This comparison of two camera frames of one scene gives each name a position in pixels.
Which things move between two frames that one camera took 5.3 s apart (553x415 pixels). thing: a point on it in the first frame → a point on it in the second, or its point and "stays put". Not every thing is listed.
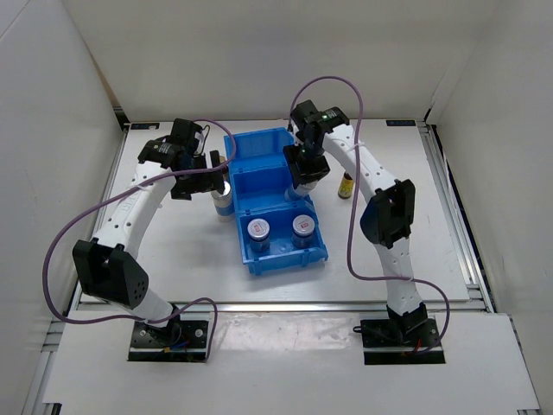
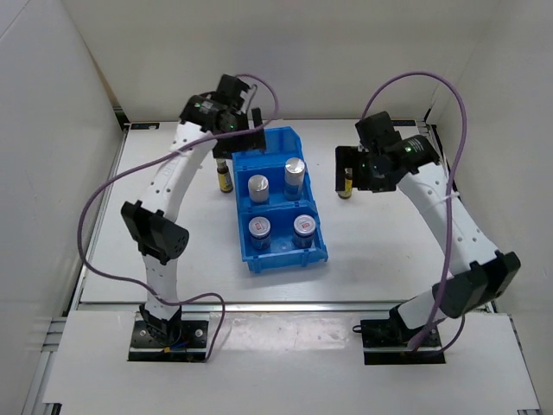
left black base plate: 180,341 stays put
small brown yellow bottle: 346,187 stays put
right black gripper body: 309,162 → 368,176
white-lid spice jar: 303,226 stays put
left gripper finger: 215,158 → 257,117
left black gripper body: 200,182 → 241,143
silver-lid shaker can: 224,203 → 258,188
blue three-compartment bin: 276,233 stays put
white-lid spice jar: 258,232 stays put
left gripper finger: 219,182 → 261,140
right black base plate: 400,341 stays put
